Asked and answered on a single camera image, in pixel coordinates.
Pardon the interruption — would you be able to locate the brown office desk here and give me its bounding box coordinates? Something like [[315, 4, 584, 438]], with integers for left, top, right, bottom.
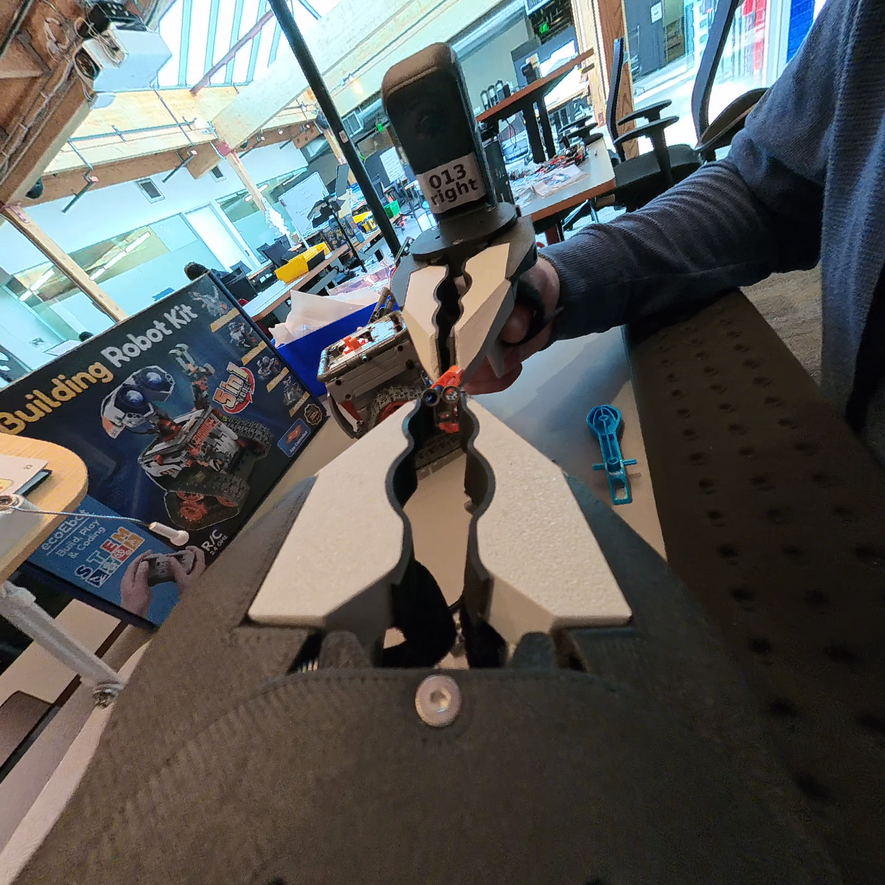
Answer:
[[477, 48, 618, 244]]

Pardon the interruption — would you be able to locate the black support pole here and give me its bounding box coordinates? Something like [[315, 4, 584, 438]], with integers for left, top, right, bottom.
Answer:
[[268, 0, 403, 258]]

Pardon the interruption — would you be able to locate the person's right forearm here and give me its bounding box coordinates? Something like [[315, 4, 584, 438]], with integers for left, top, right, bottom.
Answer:
[[539, 0, 885, 340]]

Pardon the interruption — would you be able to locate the black office chair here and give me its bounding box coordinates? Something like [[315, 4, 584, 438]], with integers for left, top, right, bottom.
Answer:
[[691, 0, 770, 161], [608, 38, 702, 212]]

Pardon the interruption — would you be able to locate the partly built toy robot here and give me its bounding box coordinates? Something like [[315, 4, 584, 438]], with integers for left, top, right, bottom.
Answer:
[[317, 311, 466, 478]]

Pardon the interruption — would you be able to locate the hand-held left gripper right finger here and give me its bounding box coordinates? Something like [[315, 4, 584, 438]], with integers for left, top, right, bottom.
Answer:
[[460, 400, 633, 665]]

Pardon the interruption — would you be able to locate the black dimpled pad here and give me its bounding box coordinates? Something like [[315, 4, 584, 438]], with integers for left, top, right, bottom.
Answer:
[[625, 289, 885, 885]]

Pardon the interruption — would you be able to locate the person's right hand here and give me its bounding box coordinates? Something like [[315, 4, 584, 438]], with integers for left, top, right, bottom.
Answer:
[[466, 256, 562, 396]]

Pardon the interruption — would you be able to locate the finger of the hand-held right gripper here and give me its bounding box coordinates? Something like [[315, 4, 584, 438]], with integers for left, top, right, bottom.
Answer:
[[403, 265, 452, 380], [451, 241, 515, 387]]

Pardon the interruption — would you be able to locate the light blue brick separator tool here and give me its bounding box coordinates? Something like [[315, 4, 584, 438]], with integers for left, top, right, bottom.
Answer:
[[586, 404, 637, 506]]

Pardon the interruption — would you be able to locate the blue storage bin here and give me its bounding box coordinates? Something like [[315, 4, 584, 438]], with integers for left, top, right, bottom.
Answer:
[[277, 314, 388, 398]]

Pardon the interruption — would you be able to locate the blue robot kit box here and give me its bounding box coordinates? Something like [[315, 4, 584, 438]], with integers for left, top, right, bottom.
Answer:
[[0, 271, 329, 626]]

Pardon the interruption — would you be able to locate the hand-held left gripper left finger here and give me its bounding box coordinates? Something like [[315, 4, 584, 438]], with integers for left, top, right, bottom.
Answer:
[[248, 400, 423, 665]]

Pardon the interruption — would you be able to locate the yellow storage bin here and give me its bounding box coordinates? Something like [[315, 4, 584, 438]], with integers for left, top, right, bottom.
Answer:
[[275, 243, 331, 283]]

